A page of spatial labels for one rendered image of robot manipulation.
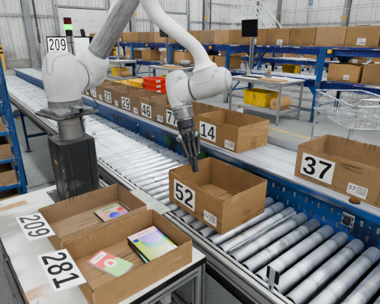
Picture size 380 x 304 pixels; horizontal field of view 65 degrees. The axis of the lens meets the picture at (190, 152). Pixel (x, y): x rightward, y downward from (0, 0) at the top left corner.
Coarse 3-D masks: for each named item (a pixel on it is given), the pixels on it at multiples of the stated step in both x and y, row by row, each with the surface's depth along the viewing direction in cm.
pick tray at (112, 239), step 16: (112, 224) 120; (128, 224) 125; (144, 224) 130; (160, 224) 127; (80, 240) 112; (96, 240) 117; (112, 240) 122; (176, 240) 119; (80, 256) 114; (128, 256) 114; (160, 256) 102; (176, 256) 107; (96, 272) 107; (128, 272) 95; (144, 272) 99; (160, 272) 104; (80, 288) 100; (96, 288) 88; (112, 288) 92; (128, 288) 97; (144, 288) 101
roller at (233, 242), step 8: (288, 208) 149; (272, 216) 144; (280, 216) 143; (264, 224) 136; (272, 224) 138; (248, 232) 131; (256, 232) 132; (232, 240) 125; (240, 240) 126; (224, 248) 121
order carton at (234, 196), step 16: (208, 160) 167; (176, 176) 146; (192, 176) 163; (208, 176) 171; (224, 176) 162; (240, 176) 153; (256, 176) 144; (208, 192) 129; (224, 192) 162; (240, 192) 129; (256, 192) 137; (208, 208) 132; (224, 208) 125; (240, 208) 132; (256, 208) 140; (208, 224) 135; (224, 224) 128; (240, 224) 136
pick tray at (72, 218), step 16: (96, 192) 146; (112, 192) 152; (128, 192) 144; (48, 208) 133; (64, 208) 137; (80, 208) 143; (96, 208) 147; (128, 208) 147; (144, 208) 132; (64, 224) 134; (80, 224) 134; (96, 224) 134; (64, 240) 111
